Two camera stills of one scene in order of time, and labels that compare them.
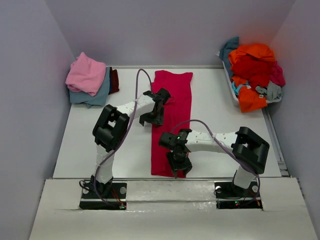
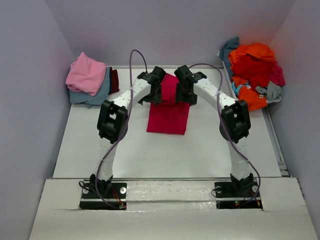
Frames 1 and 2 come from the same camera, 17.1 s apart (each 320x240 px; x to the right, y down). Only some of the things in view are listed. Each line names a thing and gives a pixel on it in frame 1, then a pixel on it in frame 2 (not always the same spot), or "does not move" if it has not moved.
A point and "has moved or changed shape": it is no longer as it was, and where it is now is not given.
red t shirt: [256, 71] does not move
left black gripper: [158, 121] → [156, 99]
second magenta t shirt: [277, 74] does not move
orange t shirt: [250, 99] does not move
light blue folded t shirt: [99, 98] does not move
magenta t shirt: [177, 114] has moved or changed shape
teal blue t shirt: [230, 45] does not move
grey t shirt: [273, 92] does not move
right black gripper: [174, 164] → [179, 96]
